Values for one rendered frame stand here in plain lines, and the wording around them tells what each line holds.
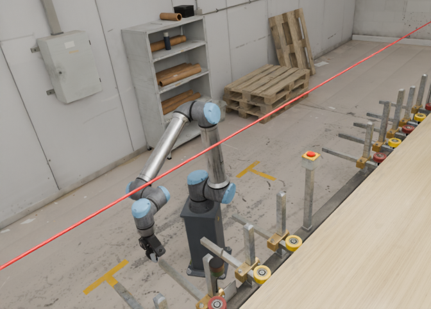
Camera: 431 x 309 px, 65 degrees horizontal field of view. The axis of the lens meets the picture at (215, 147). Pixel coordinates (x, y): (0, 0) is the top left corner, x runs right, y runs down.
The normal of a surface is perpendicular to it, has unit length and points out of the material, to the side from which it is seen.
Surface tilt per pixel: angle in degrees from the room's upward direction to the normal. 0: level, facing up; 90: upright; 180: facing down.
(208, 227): 90
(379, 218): 0
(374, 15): 90
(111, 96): 90
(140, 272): 0
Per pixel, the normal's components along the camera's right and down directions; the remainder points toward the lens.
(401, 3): -0.67, 0.43
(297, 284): -0.10, -0.86
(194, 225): -0.22, 0.51
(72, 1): 0.74, 0.28
